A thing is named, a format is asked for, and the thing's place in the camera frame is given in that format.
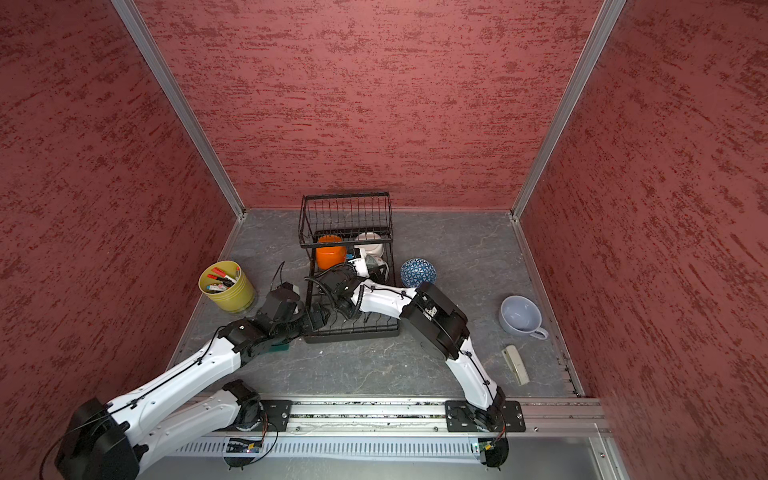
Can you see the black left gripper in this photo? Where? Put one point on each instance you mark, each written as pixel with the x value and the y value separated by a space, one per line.
pixel 309 324

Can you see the orange plastic bowl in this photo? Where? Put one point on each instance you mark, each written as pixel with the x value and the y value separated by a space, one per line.
pixel 330 253

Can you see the black wire dish rack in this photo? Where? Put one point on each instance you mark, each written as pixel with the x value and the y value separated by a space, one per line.
pixel 347 216

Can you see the white ceramic bowl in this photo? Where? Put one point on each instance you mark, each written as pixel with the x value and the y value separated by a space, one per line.
pixel 371 243

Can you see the blue patterned bowl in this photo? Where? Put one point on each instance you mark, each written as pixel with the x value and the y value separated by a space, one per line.
pixel 416 271

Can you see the grey green patterned bowl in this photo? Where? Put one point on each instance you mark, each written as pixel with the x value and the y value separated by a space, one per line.
pixel 378 269

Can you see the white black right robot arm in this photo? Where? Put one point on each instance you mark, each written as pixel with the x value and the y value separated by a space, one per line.
pixel 432 319

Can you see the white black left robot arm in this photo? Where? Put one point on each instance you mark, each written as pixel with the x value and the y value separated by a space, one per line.
pixel 121 438

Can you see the yellow utensil cup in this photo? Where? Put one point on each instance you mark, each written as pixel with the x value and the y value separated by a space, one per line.
pixel 235 299

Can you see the light blue mug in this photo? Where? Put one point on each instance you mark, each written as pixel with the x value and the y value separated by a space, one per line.
pixel 520 316

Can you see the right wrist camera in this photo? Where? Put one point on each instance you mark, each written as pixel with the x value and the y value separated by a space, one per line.
pixel 360 267

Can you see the red handled tool in cup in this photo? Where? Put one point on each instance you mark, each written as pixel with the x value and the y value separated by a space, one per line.
pixel 221 276

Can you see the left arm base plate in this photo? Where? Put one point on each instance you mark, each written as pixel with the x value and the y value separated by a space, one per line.
pixel 270 415

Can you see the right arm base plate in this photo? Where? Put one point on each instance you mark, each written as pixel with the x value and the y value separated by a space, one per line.
pixel 506 417

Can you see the aluminium front rail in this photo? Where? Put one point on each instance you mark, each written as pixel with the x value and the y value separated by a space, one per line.
pixel 425 417

